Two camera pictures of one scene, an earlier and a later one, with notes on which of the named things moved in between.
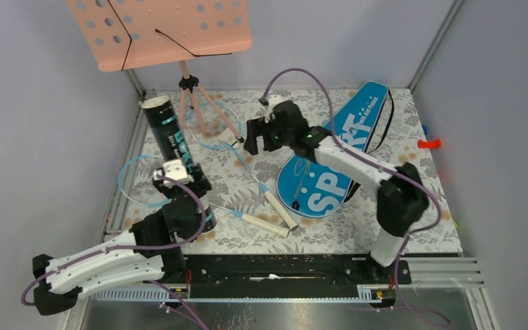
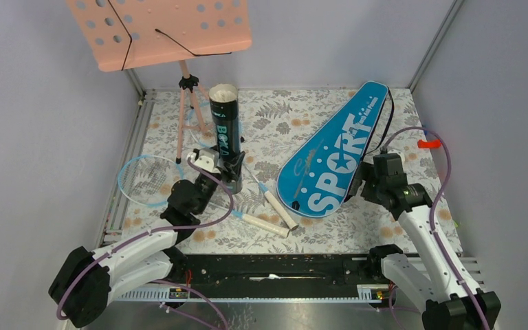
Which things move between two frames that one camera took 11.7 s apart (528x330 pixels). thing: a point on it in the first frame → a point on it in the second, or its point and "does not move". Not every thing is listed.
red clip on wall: [431, 144] does not move
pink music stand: [122, 34] does not move
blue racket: [218, 124] does not move
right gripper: [257, 128] → [366, 171]
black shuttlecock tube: [170, 144] → [225, 104]
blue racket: [136, 175] does not move
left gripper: [203, 185] → [232, 167]
